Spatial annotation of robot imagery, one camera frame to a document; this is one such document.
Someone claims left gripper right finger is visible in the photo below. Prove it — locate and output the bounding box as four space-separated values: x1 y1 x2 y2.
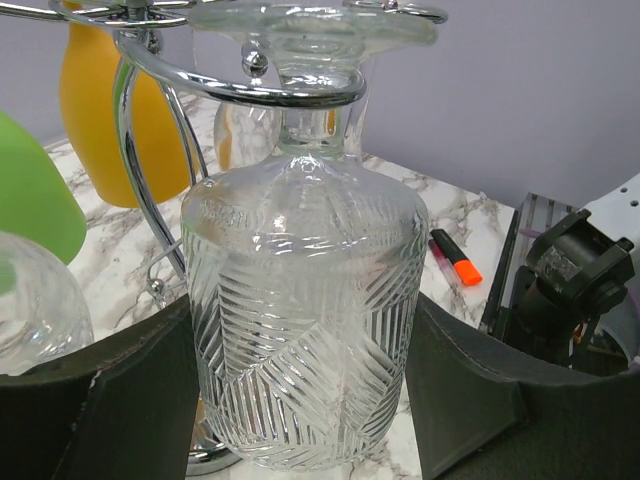
406 295 639 479

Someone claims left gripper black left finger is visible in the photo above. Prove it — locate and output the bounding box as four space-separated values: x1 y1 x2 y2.
1 296 199 480

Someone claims clear wine glass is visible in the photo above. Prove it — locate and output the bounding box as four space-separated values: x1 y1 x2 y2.
1 232 94 376
344 59 376 164

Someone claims small clear orange cup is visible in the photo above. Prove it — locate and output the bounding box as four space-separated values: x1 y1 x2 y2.
179 0 440 474

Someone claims green plastic goblet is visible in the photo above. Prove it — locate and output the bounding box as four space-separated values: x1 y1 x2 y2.
1 113 87 264

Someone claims orange plastic cup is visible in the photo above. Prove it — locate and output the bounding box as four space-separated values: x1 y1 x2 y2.
58 0 201 209

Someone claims clear tumbler glass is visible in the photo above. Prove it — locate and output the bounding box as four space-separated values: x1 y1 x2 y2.
213 102 282 170

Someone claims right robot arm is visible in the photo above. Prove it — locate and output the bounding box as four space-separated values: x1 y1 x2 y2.
502 176 639 369

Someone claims chrome wine glass rack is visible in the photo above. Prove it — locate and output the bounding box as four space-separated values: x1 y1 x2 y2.
0 0 449 476

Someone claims orange black marker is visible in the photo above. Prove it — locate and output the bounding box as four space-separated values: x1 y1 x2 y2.
431 229 483 286

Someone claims red pen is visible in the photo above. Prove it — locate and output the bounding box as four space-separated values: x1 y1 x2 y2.
428 238 458 287

